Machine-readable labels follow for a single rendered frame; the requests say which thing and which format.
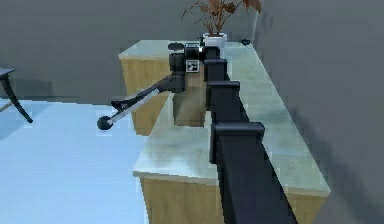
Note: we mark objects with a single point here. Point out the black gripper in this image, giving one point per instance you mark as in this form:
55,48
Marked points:
175,70

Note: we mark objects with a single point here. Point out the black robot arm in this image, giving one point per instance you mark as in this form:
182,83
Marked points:
240,156

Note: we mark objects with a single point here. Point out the brown plant in white pot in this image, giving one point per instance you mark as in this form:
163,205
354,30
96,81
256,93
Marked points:
216,20

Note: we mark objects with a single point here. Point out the small black round object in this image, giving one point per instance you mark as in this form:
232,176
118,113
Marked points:
245,42

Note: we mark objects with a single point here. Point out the wooden counter with pale top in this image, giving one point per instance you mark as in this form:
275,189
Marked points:
263,110

